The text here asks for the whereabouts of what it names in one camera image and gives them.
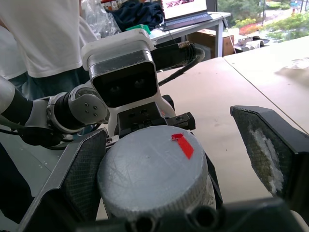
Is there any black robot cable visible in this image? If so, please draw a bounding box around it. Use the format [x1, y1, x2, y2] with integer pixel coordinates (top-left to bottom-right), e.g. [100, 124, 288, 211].
[153, 42, 206, 86]

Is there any grey jar lid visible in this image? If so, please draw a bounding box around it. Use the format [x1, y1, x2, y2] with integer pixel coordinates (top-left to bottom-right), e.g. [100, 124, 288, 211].
[96, 125, 210, 219]

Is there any open laptop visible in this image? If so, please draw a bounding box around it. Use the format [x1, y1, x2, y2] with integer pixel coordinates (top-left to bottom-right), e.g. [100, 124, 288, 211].
[159, 0, 219, 31]

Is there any dark blue cloth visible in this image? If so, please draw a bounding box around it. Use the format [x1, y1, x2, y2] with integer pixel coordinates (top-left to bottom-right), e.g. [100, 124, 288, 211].
[107, 0, 165, 32]

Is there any white side table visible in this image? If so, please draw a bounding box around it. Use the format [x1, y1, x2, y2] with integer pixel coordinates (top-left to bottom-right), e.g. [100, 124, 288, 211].
[149, 11, 232, 58]

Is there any brown cardboard box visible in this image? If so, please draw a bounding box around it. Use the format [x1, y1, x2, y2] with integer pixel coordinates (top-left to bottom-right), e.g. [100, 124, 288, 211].
[187, 29, 235, 58]

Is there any clear plastic bag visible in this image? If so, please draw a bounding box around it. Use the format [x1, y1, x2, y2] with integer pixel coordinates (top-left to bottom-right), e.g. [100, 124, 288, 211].
[81, 0, 122, 39]

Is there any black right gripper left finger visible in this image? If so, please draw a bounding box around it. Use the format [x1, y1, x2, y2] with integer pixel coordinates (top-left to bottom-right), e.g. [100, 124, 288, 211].
[18, 128, 108, 232]

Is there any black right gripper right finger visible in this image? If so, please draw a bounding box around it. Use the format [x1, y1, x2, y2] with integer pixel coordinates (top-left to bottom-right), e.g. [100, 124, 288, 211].
[230, 105, 309, 202]

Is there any person in white shirt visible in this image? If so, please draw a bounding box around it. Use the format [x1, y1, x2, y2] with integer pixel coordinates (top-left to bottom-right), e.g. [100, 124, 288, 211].
[0, 0, 99, 101]

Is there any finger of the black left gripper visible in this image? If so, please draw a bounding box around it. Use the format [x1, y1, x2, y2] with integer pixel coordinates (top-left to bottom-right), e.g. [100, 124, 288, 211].
[204, 154, 224, 210]

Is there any green plastic object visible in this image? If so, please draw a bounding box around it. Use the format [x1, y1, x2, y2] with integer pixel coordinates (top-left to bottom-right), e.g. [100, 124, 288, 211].
[125, 24, 152, 35]

